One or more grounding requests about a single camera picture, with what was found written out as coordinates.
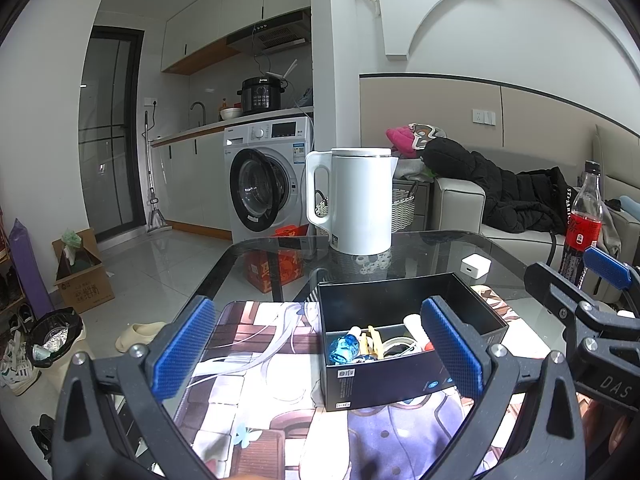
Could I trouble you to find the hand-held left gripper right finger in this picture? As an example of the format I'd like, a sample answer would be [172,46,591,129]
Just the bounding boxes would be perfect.
[420,296,588,480]

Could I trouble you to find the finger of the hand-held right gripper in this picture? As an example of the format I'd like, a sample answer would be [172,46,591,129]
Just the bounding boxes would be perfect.
[582,246,633,293]
[524,261,640,346]

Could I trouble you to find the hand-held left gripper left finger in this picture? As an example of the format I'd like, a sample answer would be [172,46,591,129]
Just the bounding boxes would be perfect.
[52,295,236,480]

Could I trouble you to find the black cardboard box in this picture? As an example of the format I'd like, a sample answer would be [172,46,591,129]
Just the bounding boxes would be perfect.
[317,272,510,412]

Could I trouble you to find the person's right hand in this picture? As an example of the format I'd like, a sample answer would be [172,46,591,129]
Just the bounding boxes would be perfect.
[582,400,623,466]

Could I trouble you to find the grey garment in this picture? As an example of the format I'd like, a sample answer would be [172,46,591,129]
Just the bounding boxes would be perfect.
[600,197,640,261]

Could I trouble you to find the cola bottle red label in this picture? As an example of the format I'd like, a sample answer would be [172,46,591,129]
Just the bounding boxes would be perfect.
[559,160,606,288]

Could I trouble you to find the beige slipper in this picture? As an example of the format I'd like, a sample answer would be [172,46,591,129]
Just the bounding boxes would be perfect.
[115,321,168,353]

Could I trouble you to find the white tape roll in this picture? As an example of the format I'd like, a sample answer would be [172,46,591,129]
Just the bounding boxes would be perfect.
[380,335,426,359]

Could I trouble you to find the white charger cube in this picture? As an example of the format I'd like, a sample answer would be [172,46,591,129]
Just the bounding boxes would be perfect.
[461,255,489,279]

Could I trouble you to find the printed desk mat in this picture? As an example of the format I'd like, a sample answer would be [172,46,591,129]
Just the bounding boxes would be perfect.
[170,285,576,480]

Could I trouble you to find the blue crinkled packet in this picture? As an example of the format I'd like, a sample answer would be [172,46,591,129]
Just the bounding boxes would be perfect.
[328,332,362,365]

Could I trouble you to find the brown cardboard box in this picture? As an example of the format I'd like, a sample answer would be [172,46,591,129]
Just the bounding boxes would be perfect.
[52,227,116,315]

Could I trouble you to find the red box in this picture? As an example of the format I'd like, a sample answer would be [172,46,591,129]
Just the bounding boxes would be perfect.
[242,225,308,295]

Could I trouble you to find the black trash bin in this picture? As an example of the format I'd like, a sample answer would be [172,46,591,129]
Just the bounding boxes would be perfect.
[25,307,86,368]

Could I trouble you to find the beige sofa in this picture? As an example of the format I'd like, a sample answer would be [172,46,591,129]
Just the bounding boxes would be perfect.
[432,122,640,306]

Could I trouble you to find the white floor mop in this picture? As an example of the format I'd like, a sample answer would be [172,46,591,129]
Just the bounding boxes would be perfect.
[141,110,172,234]

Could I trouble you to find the black padded jacket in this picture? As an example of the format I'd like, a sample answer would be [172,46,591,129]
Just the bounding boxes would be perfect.
[422,137,573,235]

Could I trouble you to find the wicker basket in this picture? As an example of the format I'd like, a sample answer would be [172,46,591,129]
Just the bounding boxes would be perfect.
[314,187,417,233]

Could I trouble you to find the black shoe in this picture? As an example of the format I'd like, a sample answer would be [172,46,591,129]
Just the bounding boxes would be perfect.
[30,412,56,461]

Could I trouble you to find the white sneakers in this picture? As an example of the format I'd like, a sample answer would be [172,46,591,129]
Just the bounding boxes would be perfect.
[0,330,41,396]

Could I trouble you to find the white kitchen base cabinets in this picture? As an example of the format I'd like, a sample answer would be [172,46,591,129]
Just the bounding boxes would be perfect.
[150,122,233,241]

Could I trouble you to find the purple rolled mat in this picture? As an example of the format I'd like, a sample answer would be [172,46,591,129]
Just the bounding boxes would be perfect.
[9,217,53,318]

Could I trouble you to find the white electric kettle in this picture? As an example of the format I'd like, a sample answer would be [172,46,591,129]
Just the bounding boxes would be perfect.
[305,147,399,256]

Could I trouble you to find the grey folded cloth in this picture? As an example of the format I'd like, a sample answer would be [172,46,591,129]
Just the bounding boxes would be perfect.
[392,155,436,181]

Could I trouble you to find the patterned cushion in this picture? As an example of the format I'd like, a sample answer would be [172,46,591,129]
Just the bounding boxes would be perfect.
[409,122,447,150]

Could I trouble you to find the pink cloth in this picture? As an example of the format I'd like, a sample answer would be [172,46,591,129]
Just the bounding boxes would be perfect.
[385,126,418,157]

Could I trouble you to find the white washing machine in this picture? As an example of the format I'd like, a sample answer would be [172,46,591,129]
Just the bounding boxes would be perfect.
[222,116,315,241]

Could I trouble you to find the dark framed glass door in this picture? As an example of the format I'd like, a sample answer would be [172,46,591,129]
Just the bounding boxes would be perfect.
[77,25,148,243]

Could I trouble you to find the black pressure cooker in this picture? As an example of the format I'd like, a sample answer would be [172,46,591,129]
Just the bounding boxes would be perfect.
[236,76,286,114]

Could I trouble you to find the steel range hood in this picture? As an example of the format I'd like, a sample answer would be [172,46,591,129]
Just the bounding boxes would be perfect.
[226,10,312,56]

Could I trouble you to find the yellow handled pliers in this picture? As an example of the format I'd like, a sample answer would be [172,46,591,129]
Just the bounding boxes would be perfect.
[361,325,383,361]

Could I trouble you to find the white wall cabinets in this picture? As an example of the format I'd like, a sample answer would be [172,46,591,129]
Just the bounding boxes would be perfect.
[160,0,312,75]

